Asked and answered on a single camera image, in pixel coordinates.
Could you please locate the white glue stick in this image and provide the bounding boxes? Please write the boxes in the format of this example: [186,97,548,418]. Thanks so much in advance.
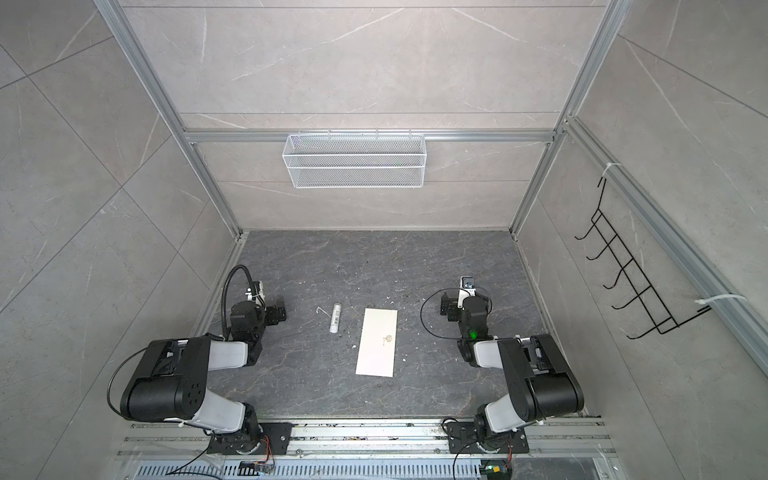
[329,303,342,334]

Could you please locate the cream paper envelope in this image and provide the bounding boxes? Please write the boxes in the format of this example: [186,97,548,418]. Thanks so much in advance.
[355,308,398,378]

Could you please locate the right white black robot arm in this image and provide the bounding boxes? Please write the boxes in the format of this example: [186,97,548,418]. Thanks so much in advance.
[437,277,585,450]

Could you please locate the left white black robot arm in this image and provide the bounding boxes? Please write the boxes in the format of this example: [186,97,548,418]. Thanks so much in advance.
[118,299,287,455]

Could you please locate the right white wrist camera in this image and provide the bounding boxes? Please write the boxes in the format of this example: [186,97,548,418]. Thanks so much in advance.
[457,276,476,309]

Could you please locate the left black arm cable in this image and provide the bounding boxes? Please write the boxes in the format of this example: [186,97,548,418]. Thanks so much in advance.
[218,264,259,341]

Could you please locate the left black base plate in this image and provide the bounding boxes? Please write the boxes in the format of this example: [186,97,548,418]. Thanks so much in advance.
[206,422,293,456]

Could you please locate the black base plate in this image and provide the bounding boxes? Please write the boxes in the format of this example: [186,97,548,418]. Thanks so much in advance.
[441,418,530,455]
[206,422,293,456]

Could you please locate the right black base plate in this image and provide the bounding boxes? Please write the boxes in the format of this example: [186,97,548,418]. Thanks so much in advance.
[441,418,530,455]

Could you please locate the white wire mesh basket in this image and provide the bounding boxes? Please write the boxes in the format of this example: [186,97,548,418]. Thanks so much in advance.
[282,133,428,189]

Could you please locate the black wire hook rack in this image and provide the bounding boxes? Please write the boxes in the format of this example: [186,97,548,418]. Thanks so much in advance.
[574,178,712,340]

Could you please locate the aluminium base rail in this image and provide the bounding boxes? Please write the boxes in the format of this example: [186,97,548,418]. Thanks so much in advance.
[106,417,626,479]

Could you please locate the white cable tie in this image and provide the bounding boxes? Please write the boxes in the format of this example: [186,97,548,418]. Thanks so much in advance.
[694,293,748,305]

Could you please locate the aluminium frame profiles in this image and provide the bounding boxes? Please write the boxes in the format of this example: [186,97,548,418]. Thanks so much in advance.
[95,1,767,371]

